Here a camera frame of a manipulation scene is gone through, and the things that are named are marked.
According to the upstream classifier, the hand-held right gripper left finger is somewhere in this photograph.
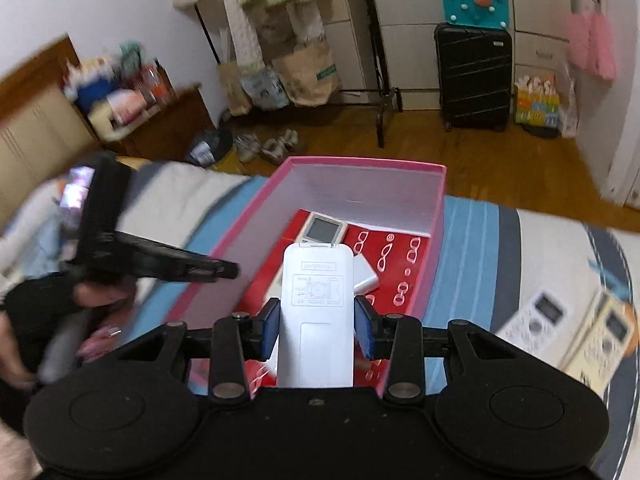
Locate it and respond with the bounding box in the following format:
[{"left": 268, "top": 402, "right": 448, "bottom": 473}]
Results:
[{"left": 117, "top": 298, "right": 281, "bottom": 404}]

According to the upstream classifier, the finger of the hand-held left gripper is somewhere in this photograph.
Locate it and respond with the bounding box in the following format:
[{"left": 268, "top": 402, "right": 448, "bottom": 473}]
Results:
[{"left": 111, "top": 231, "right": 242, "bottom": 284}]

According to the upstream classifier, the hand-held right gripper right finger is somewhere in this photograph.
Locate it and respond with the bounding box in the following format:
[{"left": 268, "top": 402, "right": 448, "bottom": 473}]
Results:
[{"left": 353, "top": 296, "right": 524, "bottom": 404}]

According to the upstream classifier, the plain white remote control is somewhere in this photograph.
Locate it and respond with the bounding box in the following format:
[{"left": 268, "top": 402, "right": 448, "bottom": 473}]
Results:
[{"left": 277, "top": 243, "right": 357, "bottom": 389}]

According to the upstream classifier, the white charger plug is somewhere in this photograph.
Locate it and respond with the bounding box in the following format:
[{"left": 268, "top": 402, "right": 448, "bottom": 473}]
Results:
[{"left": 351, "top": 254, "right": 380, "bottom": 295}]

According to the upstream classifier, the white remote with red button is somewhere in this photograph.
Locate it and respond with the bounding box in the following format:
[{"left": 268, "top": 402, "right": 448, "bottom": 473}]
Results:
[{"left": 299, "top": 212, "right": 347, "bottom": 247}]

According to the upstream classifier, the pink cardboard box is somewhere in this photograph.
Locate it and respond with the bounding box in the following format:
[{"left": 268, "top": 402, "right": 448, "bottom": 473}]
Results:
[{"left": 170, "top": 155, "right": 448, "bottom": 397}]

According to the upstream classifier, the person's left forearm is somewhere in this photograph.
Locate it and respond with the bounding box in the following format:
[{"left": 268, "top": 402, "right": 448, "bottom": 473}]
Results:
[{"left": 0, "top": 274, "right": 82, "bottom": 392}]

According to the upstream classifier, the person's left hand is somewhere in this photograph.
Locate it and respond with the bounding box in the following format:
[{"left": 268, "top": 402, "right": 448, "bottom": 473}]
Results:
[{"left": 74, "top": 278, "right": 139, "bottom": 362}]

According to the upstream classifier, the tissue pack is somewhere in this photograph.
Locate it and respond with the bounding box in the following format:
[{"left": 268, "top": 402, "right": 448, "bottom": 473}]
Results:
[{"left": 107, "top": 89, "right": 146, "bottom": 126}]

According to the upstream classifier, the wooden nightstand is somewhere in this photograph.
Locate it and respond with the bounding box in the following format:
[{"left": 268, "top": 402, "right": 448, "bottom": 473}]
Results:
[{"left": 107, "top": 84, "right": 216, "bottom": 162}]

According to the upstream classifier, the wooden headboard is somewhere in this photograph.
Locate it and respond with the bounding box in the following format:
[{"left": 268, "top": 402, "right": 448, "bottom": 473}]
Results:
[{"left": 0, "top": 34, "right": 102, "bottom": 227}]

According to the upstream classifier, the black bin bag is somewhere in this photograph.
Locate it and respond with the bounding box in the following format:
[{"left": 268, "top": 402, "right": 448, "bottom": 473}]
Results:
[{"left": 187, "top": 128, "right": 234, "bottom": 167}]

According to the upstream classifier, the light worn shoe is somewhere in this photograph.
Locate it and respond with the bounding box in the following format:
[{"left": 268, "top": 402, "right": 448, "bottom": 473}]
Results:
[
  {"left": 259, "top": 129, "right": 301, "bottom": 166},
  {"left": 232, "top": 133, "right": 261, "bottom": 164}
]

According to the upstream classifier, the orange bottle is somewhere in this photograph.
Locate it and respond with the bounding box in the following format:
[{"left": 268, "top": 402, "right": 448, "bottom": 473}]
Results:
[{"left": 144, "top": 67, "right": 174, "bottom": 104}]

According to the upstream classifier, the small white remote control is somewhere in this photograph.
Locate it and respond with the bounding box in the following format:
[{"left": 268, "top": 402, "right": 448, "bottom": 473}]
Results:
[{"left": 493, "top": 287, "right": 572, "bottom": 361}]

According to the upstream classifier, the narrow brown paper bag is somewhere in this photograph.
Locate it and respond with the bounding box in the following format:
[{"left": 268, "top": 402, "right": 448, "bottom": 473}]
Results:
[{"left": 217, "top": 62, "right": 254, "bottom": 117}]

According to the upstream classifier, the printed shopping bag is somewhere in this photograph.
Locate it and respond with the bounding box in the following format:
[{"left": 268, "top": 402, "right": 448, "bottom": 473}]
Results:
[{"left": 240, "top": 67, "right": 291, "bottom": 111}]

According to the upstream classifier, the brown bag with green label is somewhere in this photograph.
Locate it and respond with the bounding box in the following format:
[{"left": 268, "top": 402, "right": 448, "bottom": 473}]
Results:
[{"left": 272, "top": 39, "right": 341, "bottom": 108}]

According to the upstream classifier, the cream remote control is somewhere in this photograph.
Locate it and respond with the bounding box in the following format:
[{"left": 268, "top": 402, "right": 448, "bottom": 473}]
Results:
[{"left": 558, "top": 292, "right": 640, "bottom": 387}]

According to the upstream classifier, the black clothes rack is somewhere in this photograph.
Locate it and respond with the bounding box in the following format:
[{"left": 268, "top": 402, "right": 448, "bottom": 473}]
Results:
[{"left": 192, "top": 0, "right": 404, "bottom": 149}]

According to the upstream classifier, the black suitcase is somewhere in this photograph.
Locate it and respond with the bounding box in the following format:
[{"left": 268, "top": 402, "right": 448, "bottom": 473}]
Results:
[{"left": 433, "top": 22, "right": 515, "bottom": 134}]

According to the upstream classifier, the colourful gift bag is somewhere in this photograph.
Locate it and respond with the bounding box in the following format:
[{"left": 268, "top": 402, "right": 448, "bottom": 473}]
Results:
[{"left": 514, "top": 74, "right": 561, "bottom": 129}]

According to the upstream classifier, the white plastic bag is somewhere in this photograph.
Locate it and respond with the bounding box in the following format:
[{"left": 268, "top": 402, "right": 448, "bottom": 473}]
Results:
[{"left": 559, "top": 67, "right": 581, "bottom": 139}]

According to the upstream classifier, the pink paper bag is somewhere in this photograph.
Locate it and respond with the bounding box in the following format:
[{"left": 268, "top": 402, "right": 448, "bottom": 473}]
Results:
[{"left": 567, "top": 9, "right": 617, "bottom": 82}]

